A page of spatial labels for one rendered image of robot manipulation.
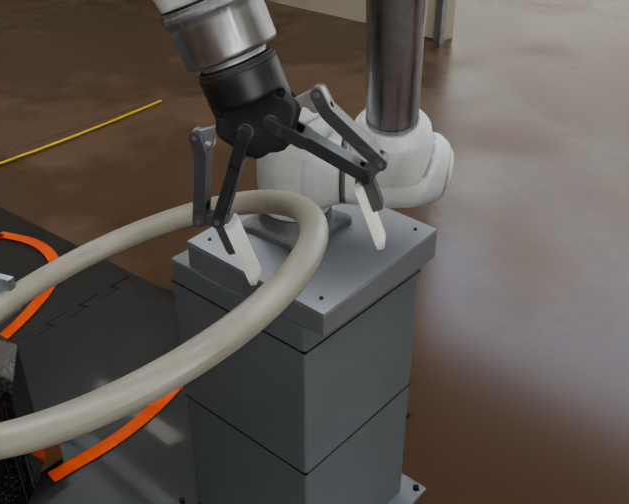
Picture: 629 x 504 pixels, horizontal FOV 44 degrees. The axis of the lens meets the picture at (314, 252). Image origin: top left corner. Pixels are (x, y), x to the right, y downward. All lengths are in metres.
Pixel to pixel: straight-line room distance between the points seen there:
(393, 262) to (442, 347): 1.21
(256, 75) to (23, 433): 0.35
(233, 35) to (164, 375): 0.29
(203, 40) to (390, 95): 0.77
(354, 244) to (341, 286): 0.15
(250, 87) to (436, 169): 0.87
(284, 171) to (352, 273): 0.24
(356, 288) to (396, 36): 0.49
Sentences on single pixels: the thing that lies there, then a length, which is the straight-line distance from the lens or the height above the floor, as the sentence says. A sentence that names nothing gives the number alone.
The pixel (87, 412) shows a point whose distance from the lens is 0.65.
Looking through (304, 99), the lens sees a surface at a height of 1.46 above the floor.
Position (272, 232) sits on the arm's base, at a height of 0.89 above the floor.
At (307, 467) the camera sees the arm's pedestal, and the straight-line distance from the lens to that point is 1.77.
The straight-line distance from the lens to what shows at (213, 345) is 0.65.
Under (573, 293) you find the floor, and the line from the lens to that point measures 3.17.
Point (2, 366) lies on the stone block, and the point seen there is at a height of 0.62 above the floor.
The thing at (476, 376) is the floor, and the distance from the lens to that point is 2.68.
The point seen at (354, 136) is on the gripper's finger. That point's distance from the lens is 0.72.
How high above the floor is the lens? 1.71
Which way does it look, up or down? 32 degrees down
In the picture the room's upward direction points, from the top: straight up
